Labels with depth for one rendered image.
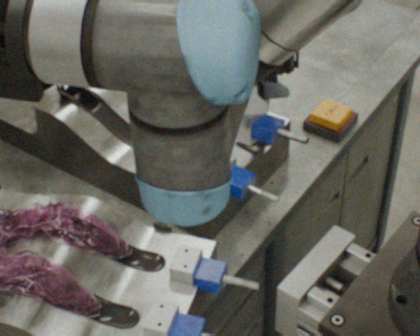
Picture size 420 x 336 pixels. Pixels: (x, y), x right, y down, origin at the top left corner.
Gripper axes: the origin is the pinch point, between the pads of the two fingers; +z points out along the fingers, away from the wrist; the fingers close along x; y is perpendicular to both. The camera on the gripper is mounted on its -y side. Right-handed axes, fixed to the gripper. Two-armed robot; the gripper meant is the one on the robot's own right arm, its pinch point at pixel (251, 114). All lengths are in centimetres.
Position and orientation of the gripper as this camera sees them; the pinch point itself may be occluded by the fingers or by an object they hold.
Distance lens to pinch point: 126.3
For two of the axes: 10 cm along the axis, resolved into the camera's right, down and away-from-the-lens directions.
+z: 0.6, 8.6, 5.1
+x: 5.8, -4.5, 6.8
